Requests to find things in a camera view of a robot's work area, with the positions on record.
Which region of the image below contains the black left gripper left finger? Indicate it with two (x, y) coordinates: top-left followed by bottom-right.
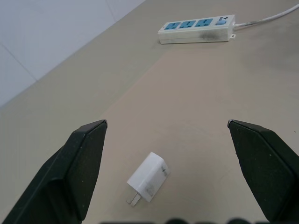
(0, 119), (108, 224)

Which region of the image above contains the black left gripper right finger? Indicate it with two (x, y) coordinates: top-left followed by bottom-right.
(227, 119), (299, 224)

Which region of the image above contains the white plug adapter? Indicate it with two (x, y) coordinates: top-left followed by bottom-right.
(126, 152), (171, 207)

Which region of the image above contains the white blue power strip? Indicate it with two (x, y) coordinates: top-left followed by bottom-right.
(157, 14), (237, 45)

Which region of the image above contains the white power strip cable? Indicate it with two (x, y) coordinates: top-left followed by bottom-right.
(233, 3), (299, 29)

